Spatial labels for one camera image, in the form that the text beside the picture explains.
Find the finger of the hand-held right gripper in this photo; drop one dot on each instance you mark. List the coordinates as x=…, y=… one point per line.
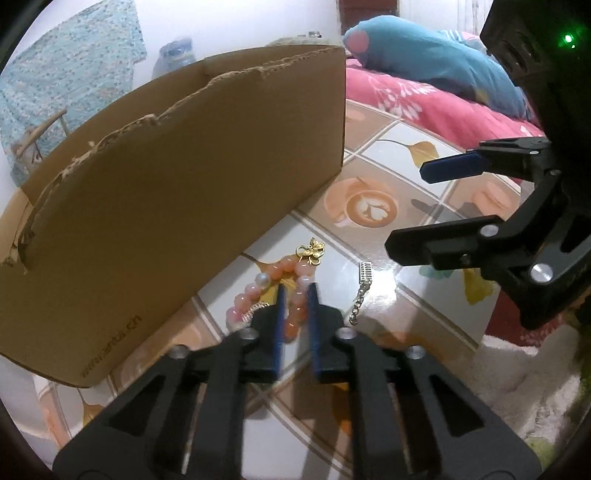
x=452, y=168
x=438, y=244

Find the wooden chair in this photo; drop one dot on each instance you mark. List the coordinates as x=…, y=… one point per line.
x=39, y=134

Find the brown cardboard box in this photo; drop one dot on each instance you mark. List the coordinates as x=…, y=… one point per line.
x=161, y=207

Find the blue pillow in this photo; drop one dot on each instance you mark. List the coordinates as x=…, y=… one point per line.
x=415, y=50

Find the brown door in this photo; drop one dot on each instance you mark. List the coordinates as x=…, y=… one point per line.
x=367, y=16

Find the blue patterned hanging cloth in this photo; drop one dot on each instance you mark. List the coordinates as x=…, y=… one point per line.
x=69, y=60

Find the white fluffy blanket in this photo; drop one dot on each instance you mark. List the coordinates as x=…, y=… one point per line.
x=521, y=378

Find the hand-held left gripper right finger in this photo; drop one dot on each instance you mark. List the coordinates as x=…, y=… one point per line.
x=315, y=332

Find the gold butterfly brooch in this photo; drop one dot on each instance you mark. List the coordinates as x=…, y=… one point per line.
x=314, y=251

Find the printed tile-pattern tablecloth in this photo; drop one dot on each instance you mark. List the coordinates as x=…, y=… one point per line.
x=415, y=300

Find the pink floral blanket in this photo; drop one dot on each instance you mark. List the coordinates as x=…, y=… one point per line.
x=438, y=106

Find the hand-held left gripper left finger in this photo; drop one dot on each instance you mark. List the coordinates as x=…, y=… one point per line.
x=279, y=332

